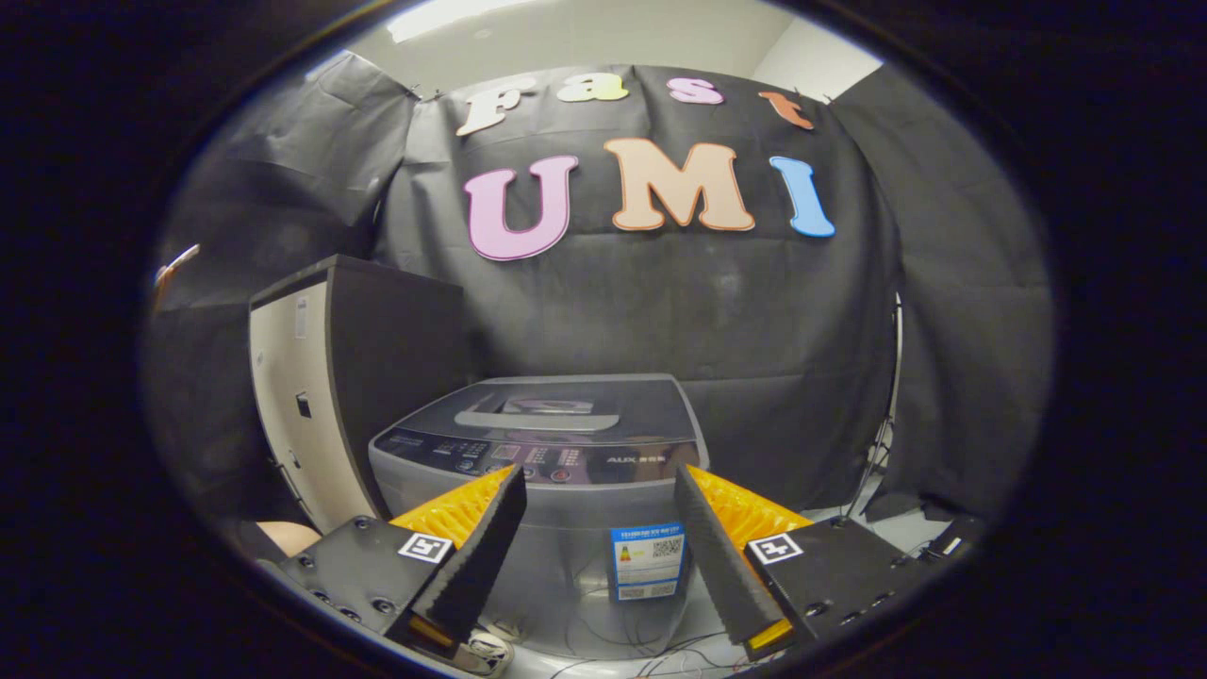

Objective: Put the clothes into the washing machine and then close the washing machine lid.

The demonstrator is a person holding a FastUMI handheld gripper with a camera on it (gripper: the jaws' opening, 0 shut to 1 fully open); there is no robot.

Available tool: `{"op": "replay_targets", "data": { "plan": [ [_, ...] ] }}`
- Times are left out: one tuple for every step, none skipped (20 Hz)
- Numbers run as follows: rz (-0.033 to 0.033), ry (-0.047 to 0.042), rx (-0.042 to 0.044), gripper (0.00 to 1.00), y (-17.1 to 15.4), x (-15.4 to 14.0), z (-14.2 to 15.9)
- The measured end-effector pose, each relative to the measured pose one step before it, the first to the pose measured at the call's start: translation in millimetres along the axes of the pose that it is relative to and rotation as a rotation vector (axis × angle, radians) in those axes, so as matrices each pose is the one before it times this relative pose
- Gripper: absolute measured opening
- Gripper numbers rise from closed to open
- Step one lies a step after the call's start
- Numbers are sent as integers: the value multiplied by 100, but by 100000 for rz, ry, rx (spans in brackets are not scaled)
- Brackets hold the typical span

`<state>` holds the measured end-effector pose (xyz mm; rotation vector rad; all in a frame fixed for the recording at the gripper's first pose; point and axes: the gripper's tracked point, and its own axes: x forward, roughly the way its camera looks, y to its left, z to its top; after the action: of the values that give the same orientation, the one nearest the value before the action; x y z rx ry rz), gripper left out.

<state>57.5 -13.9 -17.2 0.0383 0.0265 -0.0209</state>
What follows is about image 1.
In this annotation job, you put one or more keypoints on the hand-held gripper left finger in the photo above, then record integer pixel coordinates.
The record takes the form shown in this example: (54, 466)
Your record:
(471, 566)

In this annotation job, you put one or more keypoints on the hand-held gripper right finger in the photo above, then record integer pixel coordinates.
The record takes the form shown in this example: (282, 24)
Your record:
(721, 566)

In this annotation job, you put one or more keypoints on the grey washing machine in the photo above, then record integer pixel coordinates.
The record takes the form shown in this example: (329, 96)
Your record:
(566, 556)

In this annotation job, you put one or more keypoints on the white shoe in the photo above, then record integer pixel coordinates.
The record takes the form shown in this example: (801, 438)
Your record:
(488, 651)

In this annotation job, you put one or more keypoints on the black light stand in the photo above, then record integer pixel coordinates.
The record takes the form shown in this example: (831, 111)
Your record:
(872, 453)

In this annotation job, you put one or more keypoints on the black box on floor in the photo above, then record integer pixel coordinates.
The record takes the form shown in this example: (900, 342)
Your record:
(952, 542)

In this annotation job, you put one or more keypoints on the beige cabinet with dark sides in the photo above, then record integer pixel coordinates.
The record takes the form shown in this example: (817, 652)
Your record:
(292, 405)

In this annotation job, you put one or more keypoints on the black backdrop cloth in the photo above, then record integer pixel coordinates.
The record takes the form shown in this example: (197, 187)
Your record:
(754, 311)

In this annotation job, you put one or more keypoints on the wooden pole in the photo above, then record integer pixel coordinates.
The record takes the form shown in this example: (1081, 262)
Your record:
(174, 264)

